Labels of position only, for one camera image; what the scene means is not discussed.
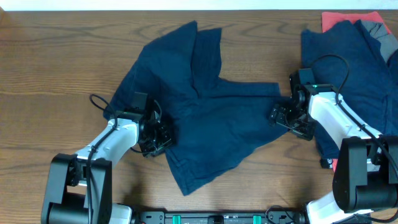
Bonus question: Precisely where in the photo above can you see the navy blue shorts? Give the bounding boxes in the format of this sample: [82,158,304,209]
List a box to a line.
[110,21,286,195]

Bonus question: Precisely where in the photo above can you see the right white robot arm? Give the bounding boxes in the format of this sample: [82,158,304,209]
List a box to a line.
[269,84,397,223]

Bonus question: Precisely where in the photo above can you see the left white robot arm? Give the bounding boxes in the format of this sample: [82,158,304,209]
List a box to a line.
[41,98,173,223]

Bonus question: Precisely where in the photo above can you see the navy garment on pile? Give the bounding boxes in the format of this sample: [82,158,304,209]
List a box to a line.
[300,19,398,159]

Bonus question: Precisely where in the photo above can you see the red garment on pile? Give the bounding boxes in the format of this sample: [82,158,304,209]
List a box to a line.
[321,11,392,172]

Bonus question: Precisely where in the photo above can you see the grey garment on pile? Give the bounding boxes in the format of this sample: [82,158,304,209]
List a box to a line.
[361,20,397,62]

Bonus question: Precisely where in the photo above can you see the left black cable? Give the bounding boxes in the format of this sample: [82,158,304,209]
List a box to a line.
[85,93,119,224]

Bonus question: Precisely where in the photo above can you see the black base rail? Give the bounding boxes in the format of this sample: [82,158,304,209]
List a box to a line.
[130,205,308,224]

